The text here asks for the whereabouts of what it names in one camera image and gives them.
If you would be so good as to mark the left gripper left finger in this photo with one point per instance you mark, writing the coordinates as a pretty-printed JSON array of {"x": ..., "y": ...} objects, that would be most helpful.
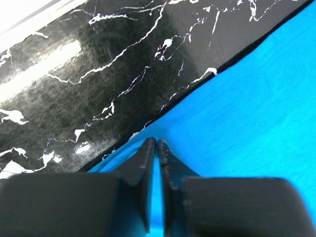
[{"x": 136, "y": 190}]

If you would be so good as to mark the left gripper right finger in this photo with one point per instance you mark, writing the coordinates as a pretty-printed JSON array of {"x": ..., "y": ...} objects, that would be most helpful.
[{"x": 173, "y": 172}]

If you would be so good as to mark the blue t shirt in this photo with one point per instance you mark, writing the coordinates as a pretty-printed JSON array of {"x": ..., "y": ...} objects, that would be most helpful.
[{"x": 250, "y": 135}]

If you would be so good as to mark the aluminium frame rail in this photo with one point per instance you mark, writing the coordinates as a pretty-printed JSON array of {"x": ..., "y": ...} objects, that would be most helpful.
[{"x": 15, "y": 12}]

